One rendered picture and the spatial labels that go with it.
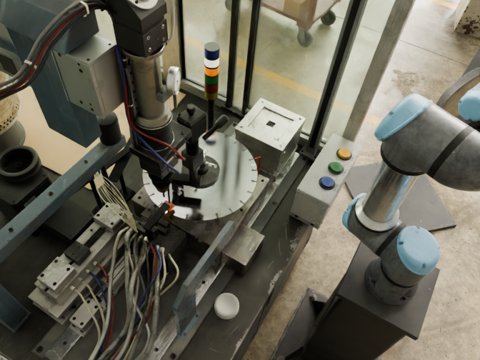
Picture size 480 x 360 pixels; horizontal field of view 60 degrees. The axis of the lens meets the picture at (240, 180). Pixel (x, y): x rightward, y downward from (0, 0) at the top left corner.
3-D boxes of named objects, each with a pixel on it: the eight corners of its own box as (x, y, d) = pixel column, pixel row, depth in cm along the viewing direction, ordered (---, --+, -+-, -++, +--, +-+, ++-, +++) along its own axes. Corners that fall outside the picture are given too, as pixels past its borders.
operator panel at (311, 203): (322, 160, 153) (332, 132, 141) (350, 173, 150) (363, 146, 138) (288, 214, 137) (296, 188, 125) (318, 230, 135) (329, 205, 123)
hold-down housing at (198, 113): (193, 154, 108) (191, 94, 92) (207, 163, 106) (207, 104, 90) (178, 166, 105) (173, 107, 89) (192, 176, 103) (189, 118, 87)
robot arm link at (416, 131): (374, 263, 119) (447, 155, 72) (334, 228, 125) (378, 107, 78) (400, 236, 122) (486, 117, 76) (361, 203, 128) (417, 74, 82)
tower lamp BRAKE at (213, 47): (209, 48, 126) (209, 40, 124) (222, 53, 125) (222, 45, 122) (201, 56, 124) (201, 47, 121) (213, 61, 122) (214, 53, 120)
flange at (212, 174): (218, 188, 117) (218, 183, 115) (178, 185, 117) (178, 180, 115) (221, 158, 124) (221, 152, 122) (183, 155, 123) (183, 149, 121)
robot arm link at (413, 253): (408, 295, 113) (429, 274, 102) (368, 261, 118) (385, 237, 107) (431, 268, 118) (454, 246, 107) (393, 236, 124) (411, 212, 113)
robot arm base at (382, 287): (421, 273, 128) (435, 259, 120) (406, 314, 120) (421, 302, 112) (374, 249, 132) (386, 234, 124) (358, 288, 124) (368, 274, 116)
